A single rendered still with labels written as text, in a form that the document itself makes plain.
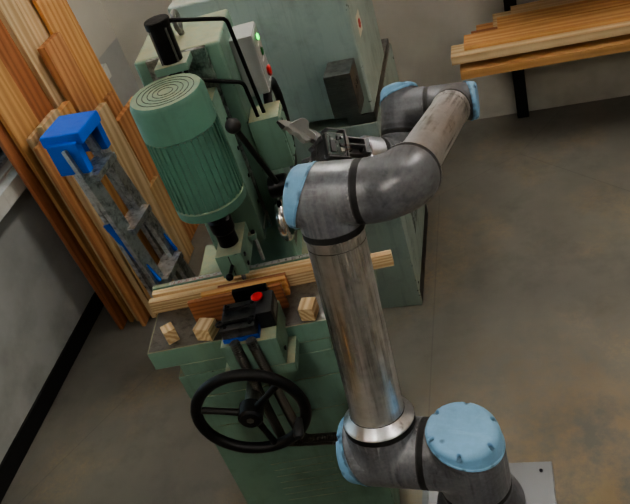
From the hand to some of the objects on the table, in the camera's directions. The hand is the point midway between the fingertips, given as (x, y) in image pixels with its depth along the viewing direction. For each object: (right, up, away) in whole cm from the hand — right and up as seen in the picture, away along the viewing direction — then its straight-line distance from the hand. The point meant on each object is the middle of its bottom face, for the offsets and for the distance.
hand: (278, 152), depth 171 cm
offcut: (-19, -43, +25) cm, 54 cm away
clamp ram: (-6, -40, +23) cm, 46 cm away
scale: (-7, -26, +33) cm, 43 cm away
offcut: (+7, -38, +21) cm, 44 cm away
